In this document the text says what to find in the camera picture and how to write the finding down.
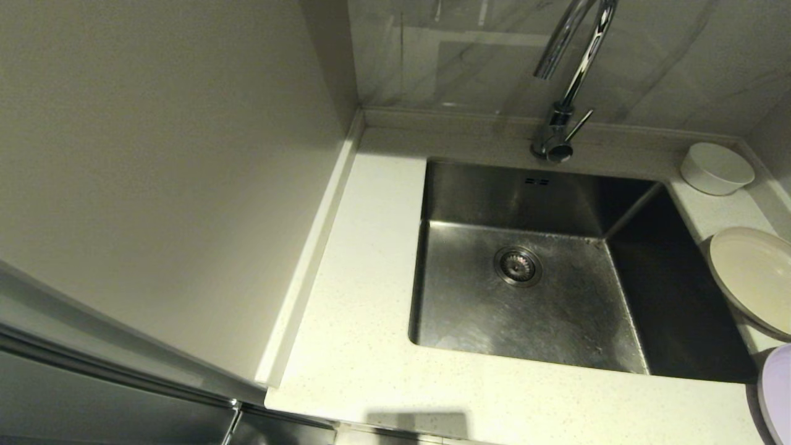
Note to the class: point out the chrome gooseneck faucet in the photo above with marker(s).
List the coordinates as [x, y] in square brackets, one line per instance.
[559, 130]

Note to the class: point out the counter base cabinet front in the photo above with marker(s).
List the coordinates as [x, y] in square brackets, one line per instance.
[278, 432]

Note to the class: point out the stainless steel sink basin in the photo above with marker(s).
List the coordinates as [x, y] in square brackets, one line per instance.
[556, 321]

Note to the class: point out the grey tall cabinet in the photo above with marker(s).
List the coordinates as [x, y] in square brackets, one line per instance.
[154, 154]

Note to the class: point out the metal sink drain strainer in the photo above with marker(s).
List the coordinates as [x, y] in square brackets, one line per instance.
[518, 266]

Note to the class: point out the purple round plate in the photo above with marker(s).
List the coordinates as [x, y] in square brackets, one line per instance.
[778, 395]

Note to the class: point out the cream round plate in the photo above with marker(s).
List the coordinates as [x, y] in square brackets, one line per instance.
[754, 278]

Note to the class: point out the white round bowl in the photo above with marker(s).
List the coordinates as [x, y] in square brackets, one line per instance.
[717, 168]

